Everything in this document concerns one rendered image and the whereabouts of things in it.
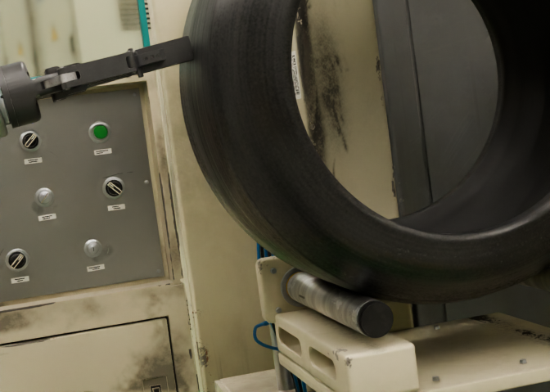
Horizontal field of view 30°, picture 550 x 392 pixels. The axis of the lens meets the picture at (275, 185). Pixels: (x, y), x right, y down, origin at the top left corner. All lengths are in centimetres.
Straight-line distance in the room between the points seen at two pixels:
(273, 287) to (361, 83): 34
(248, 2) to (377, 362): 45
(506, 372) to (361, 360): 19
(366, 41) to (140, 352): 66
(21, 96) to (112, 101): 61
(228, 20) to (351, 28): 44
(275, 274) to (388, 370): 36
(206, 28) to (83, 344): 74
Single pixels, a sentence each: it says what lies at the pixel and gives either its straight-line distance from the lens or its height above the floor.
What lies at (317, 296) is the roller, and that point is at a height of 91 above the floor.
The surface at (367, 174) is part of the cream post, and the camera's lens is 161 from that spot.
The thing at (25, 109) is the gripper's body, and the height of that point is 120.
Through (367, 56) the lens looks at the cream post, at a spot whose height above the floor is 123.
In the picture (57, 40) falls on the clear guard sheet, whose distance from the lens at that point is 181.
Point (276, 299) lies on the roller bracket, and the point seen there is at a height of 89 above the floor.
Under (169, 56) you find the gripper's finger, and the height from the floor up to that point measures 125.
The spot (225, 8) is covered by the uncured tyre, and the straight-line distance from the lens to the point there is 121.
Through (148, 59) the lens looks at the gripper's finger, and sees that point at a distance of 127.
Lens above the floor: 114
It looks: 3 degrees down
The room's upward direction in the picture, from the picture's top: 7 degrees counter-clockwise
